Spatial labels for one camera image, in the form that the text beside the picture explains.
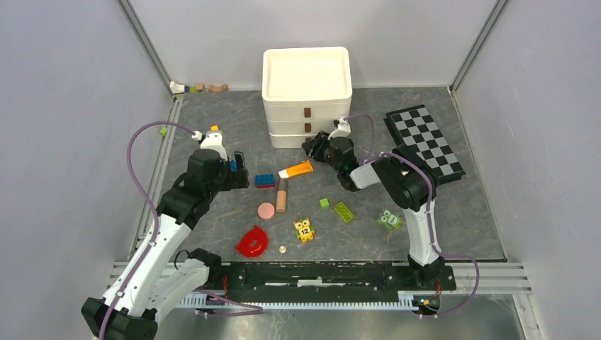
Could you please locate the lime green flat brick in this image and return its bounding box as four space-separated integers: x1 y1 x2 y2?
333 202 355 224

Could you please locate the small lime green cube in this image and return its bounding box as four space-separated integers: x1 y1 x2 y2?
319 198 330 209

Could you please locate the beige foundation bottle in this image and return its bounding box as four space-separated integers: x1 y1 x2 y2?
275 178 288 213

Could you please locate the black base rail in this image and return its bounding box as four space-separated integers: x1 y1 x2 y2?
203 261 456 304

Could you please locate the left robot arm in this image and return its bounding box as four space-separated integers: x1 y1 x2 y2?
82 149 249 339

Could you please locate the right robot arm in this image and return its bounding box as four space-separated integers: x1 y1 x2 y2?
302 131 444 289

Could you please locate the wooden arch block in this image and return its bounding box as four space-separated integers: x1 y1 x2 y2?
208 84 229 92

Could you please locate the red arch brick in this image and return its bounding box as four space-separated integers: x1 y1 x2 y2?
235 225 269 258

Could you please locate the blue red duplo brick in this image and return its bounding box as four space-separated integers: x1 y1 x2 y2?
254 174 276 188

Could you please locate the yellow owl brick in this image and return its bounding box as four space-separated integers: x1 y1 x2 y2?
293 218 315 243

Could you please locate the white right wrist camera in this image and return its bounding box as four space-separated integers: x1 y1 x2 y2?
328 118 351 140

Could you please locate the pink round sponge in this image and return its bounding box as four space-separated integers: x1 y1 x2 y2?
257 203 276 220

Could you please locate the orange cream tube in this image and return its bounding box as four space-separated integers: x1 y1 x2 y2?
278 160 314 179

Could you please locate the white corner block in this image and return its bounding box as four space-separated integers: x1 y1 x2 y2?
169 81 186 96

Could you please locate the black grey chessboard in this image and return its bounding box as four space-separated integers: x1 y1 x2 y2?
383 105 466 185

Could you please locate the white three-drawer organizer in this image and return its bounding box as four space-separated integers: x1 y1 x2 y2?
262 47 352 149

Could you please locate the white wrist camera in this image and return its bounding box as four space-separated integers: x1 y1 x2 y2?
191 130 229 161
328 118 351 140

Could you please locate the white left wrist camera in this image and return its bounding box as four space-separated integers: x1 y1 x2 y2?
191 130 229 161

